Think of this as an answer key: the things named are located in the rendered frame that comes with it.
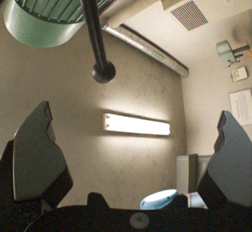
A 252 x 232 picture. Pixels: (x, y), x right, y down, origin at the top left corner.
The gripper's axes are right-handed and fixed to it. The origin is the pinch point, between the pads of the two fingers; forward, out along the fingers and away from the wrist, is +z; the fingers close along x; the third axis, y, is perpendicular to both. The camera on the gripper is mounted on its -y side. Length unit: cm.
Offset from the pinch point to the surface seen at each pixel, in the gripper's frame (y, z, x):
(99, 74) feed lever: 1.8, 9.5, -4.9
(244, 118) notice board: 124, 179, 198
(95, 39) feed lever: -3.5, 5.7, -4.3
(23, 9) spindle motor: -8.4, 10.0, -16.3
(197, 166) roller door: 230, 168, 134
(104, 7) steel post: -16, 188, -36
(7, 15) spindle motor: -8.5, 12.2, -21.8
